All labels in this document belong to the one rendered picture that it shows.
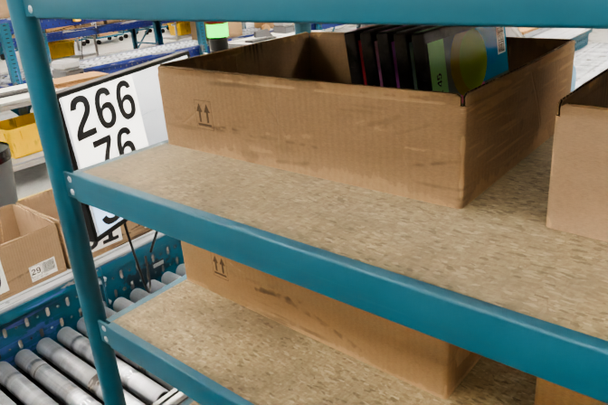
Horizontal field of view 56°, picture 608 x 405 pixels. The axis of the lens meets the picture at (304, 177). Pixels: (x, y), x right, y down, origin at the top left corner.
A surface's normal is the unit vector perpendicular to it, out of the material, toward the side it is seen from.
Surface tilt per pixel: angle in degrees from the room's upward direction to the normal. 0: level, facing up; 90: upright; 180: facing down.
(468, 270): 0
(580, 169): 90
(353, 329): 91
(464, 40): 82
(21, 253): 90
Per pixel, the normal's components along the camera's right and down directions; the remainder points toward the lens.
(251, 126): -0.63, 0.34
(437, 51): 0.76, 0.04
